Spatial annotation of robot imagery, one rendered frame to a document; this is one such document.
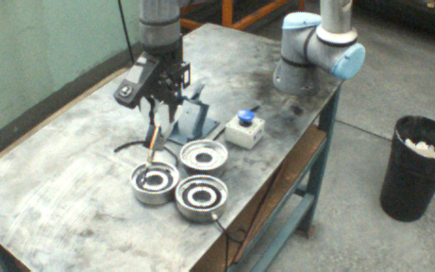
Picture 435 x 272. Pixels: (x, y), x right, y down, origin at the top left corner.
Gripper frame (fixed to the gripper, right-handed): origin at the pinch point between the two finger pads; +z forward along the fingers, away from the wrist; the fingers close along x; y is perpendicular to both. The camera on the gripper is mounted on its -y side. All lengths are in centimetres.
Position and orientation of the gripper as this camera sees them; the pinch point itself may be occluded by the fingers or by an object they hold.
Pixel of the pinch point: (157, 132)
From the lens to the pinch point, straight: 94.9
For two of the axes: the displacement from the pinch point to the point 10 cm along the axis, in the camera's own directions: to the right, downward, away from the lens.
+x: -8.6, -3.1, 4.0
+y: 5.1, -5.0, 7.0
